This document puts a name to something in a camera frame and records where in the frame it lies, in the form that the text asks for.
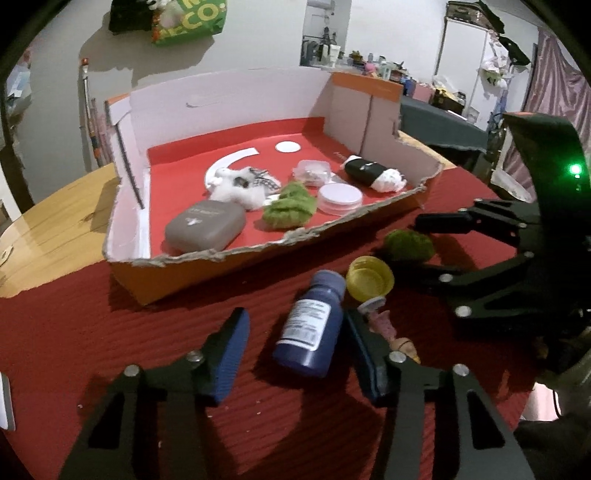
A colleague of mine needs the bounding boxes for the clutter of bottles and knick-knacks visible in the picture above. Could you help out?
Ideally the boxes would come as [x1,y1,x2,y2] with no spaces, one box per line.
[344,48,481,121]

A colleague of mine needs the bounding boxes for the small green moss ball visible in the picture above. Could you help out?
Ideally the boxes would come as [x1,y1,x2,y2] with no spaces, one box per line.
[385,229,435,263]

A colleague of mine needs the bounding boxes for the yellow bottle cap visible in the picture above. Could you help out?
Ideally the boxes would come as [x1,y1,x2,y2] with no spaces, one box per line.
[346,256,395,303]

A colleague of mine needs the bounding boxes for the red woven mat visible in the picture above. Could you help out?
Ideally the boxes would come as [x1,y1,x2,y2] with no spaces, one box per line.
[0,166,546,480]

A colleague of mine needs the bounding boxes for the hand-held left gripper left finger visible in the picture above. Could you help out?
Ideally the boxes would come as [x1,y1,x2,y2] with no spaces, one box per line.
[58,307,252,480]

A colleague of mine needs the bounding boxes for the pink curtain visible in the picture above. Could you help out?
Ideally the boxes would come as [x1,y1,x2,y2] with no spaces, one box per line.
[503,30,591,204]

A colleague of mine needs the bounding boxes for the clear plastic container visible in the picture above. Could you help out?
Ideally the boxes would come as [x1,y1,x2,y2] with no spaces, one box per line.
[292,159,333,188]

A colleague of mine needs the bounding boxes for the white round container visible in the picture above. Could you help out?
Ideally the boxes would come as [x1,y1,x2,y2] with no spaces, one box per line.
[316,182,364,215]

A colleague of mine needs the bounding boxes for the green plastic bag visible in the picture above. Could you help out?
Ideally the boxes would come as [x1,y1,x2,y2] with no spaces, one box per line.
[151,0,228,47]

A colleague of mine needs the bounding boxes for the bottles in wall niche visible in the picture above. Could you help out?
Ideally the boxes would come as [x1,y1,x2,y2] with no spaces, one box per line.
[301,28,345,68]

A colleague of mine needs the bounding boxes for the dark blue bottle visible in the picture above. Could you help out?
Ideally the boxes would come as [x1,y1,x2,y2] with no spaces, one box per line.
[272,270,347,379]

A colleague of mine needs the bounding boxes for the white plush toy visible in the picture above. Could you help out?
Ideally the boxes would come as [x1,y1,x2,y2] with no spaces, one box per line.
[208,166,282,210]

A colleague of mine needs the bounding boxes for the orange cardboard box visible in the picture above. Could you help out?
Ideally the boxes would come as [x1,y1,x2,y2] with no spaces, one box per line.
[102,69,445,306]

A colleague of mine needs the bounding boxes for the black and white rolled sock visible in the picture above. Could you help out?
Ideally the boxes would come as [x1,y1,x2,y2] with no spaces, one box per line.
[344,156,408,193]

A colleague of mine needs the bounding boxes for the table with dark cloth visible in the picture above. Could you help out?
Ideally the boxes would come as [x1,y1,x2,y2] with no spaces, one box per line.
[399,95,490,162]

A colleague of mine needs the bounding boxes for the grey zip case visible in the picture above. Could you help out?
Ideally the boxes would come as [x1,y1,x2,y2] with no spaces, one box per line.
[165,199,246,252]

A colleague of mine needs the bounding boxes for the large green moss ball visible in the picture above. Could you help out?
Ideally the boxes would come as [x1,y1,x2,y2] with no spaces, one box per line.
[262,181,319,230]

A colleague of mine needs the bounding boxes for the small blonde doll figure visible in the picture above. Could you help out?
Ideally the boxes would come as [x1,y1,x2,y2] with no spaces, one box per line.
[358,295,422,365]

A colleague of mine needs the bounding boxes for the pole with orange tip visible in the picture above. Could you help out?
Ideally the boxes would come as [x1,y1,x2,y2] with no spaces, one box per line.
[79,58,102,167]

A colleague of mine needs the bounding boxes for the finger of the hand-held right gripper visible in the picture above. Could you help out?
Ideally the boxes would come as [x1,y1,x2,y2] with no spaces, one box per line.
[392,251,546,330]
[413,198,541,252]

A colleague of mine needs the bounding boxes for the white small device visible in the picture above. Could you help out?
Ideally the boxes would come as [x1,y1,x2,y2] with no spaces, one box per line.
[0,371,17,432]

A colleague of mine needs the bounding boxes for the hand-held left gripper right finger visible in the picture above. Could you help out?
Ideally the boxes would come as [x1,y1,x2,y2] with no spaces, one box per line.
[343,309,536,480]

